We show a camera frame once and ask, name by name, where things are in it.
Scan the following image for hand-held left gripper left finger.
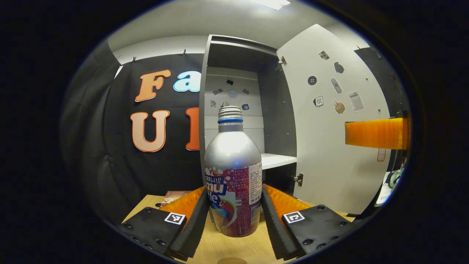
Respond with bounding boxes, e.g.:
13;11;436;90
117;186;210;261

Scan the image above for long ceiling light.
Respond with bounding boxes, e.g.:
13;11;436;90
249;0;292;10

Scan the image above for white and teal object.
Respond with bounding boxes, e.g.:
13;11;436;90
374;167;403;206

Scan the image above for silver and pink bottle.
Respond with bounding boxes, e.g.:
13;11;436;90
204;106;263;237

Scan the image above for white cabinet door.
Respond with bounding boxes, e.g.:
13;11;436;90
276;24;391;215

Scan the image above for black backdrop cloth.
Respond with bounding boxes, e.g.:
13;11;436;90
60;38;411;224

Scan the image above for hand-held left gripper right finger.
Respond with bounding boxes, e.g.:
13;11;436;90
261;183;358;261

